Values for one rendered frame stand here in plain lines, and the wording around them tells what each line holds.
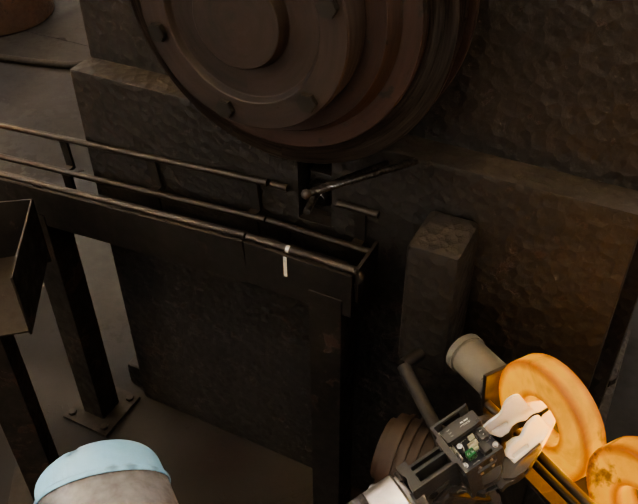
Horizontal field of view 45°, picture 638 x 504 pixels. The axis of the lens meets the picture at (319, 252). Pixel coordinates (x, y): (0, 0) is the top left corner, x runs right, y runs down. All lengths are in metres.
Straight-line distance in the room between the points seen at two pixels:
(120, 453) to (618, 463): 0.52
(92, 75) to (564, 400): 0.93
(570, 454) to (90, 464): 0.55
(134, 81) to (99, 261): 1.10
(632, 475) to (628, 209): 0.35
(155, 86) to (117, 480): 0.78
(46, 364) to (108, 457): 1.39
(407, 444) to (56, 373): 1.14
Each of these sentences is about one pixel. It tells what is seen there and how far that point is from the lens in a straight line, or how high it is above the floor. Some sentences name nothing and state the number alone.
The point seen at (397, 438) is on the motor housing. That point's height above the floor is 0.53.
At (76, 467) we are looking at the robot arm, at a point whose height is 0.90.
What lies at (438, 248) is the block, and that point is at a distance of 1.06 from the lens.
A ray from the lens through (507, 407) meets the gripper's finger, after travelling 0.96.
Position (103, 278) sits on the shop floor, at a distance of 2.31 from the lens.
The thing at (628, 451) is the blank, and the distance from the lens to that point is 0.89.
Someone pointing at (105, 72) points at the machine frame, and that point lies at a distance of 1.39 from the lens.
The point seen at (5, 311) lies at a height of 0.61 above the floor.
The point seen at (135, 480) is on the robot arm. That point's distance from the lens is 0.70.
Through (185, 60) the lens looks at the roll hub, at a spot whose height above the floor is 1.05.
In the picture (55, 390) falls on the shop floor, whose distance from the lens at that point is 2.03.
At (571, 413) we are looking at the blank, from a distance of 0.93.
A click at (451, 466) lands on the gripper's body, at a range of 0.90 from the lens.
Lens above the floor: 1.46
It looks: 39 degrees down
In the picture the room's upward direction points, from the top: 1 degrees counter-clockwise
